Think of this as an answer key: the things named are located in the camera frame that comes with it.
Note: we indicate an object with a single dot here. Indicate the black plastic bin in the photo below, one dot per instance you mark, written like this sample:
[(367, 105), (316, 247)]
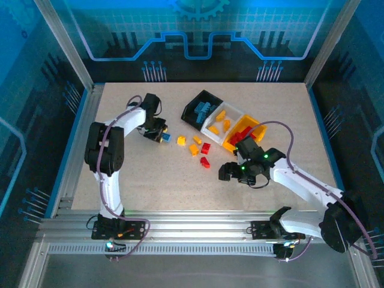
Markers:
[(189, 118)]

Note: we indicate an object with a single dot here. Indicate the red lego brick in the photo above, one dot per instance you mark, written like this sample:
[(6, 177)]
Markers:
[(238, 136), (234, 143), (247, 131), (205, 162), (205, 148)]

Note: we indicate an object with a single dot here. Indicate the white plastic bin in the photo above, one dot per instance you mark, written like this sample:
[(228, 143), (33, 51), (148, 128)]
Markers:
[(214, 139)]

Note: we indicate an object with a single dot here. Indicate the yellow plastic bin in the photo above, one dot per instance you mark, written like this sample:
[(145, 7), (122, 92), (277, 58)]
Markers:
[(261, 132)]

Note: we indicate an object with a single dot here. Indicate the yellow lego brick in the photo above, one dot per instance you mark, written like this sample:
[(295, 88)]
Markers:
[(213, 129), (181, 141), (197, 139), (226, 124), (194, 149), (221, 115)]

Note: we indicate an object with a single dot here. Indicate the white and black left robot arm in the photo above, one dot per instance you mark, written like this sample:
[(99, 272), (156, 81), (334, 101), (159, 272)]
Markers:
[(132, 118)]

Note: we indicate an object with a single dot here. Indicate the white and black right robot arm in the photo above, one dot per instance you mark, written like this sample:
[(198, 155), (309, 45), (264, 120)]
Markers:
[(300, 180)]

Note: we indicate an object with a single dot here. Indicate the blue table edge strip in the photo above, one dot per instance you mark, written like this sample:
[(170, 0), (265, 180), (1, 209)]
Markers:
[(74, 135), (329, 150)]

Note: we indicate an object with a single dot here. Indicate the black connector box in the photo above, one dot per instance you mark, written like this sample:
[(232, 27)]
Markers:
[(115, 252), (282, 250)]

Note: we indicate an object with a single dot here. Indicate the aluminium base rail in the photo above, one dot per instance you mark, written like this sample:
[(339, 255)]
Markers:
[(195, 223)]

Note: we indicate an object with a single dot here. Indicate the aluminium side rail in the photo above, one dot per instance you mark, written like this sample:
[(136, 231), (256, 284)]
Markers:
[(87, 120)]

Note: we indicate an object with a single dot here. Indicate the aluminium frame post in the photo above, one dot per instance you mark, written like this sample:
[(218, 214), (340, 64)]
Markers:
[(330, 42), (64, 45)]

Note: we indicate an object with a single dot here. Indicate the aluminium frame leg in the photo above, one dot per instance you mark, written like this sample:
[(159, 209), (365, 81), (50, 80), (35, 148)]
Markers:
[(33, 267), (364, 271)]

